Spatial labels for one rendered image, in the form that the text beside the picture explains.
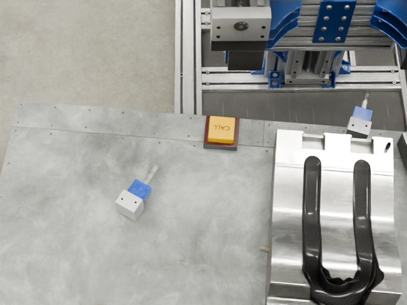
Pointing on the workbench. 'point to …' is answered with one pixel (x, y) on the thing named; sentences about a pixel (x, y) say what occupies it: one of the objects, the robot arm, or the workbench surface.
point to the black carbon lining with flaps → (337, 295)
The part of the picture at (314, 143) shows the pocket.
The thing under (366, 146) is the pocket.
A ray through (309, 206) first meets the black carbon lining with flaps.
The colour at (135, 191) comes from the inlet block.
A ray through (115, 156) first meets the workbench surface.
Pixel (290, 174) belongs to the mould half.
